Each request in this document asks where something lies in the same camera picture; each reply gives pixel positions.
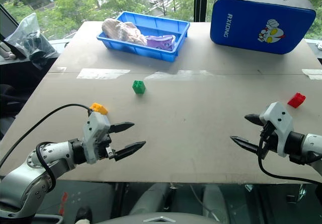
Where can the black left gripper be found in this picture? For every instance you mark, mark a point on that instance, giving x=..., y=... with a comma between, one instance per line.
x=104, y=150

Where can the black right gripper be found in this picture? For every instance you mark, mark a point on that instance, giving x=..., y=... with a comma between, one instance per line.
x=268, y=139

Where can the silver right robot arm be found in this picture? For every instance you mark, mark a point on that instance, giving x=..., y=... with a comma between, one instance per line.
x=312, y=143

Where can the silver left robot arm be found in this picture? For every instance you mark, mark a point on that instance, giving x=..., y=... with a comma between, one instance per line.
x=17, y=183

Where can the yellow toy building block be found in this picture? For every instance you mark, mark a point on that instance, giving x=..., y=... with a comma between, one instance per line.
x=99, y=108

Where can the green toy building block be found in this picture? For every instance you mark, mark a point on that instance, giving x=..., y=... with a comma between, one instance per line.
x=139, y=87

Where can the red toy building block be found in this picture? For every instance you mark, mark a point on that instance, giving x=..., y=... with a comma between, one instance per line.
x=296, y=100

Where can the grey rounded robot leg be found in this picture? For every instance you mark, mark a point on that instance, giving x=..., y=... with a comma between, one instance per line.
x=215, y=201
x=151, y=198

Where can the clear tape strip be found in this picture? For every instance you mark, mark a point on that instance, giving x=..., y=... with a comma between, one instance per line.
x=103, y=73
x=176, y=75

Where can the black shoe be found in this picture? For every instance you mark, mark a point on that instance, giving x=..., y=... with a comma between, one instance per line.
x=83, y=212

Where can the grey robot torso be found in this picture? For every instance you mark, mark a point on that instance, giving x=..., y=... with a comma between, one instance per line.
x=161, y=219

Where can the purple wrapped packet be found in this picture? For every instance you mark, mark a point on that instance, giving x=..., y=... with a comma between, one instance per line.
x=161, y=42

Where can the pinkish crumpled plastic bag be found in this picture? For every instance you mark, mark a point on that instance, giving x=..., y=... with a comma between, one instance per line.
x=123, y=31

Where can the small white object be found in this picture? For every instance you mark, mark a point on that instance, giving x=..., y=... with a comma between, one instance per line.
x=319, y=45

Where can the blue cartoon print case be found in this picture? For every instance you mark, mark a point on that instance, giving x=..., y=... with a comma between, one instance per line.
x=251, y=20

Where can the blue plastic tray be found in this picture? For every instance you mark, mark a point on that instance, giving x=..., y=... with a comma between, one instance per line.
x=161, y=25

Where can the clear bag with black parts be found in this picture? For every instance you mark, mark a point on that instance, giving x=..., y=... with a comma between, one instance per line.
x=32, y=42

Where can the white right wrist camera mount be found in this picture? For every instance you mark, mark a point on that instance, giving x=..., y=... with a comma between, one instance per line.
x=279, y=123

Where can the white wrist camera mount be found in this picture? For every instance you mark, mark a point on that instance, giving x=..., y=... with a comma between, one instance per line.
x=95, y=131
x=279, y=123

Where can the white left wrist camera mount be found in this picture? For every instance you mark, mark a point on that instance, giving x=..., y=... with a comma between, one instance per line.
x=95, y=131

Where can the black window frame post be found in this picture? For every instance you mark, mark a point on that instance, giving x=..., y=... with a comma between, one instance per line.
x=200, y=0

